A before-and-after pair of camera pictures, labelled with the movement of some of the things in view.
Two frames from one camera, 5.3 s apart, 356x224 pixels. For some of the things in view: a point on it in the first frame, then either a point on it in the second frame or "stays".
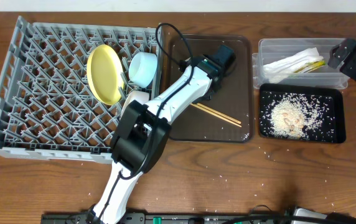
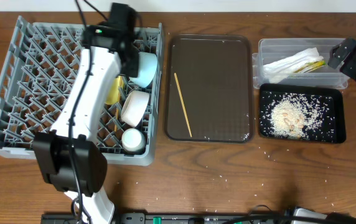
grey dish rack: [43, 107] stays
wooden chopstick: [215, 114] → [117, 114]
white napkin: [282, 70] stays
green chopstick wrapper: [310, 66] stays
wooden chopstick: [215, 111] → [183, 104]
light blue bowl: [142, 68] stays
